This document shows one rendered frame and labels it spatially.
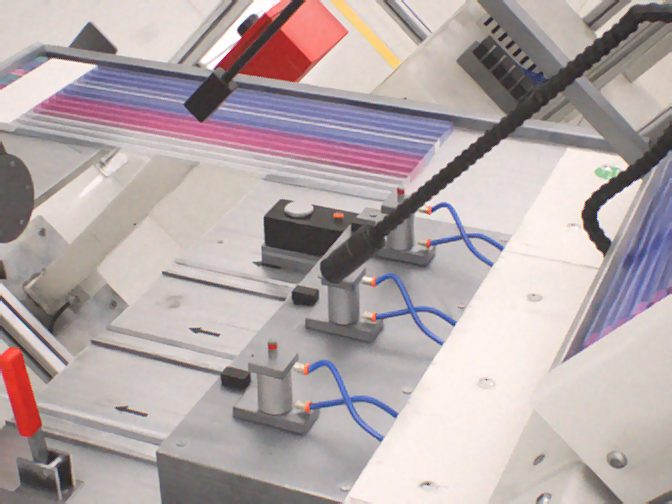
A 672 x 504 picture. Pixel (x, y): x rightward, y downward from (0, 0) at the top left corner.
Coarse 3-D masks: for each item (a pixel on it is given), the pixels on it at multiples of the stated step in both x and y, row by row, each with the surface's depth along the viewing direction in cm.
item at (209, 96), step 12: (216, 72) 101; (204, 84) 102; (216, 84) 101; (228, 84) 101; (192, 96) 103; (204, 96) 102; (216, 96) 102; (228, 96) 102; (192, 108) 103; (204, 108) 103; (216, 108) 103; (204, 120) 104
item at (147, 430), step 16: (0, 384) 92; (0, 400) 91; (48, 400) 90; (64, 400) 90; (48, 416) 90; (64, 416) 89; (80, 416) 88; (96, 416) 88; (112, 416) 88; (128, 416) 88; (112, 432) 88; (128, 432) 87; (144, 432) 87; (160, 432) 86
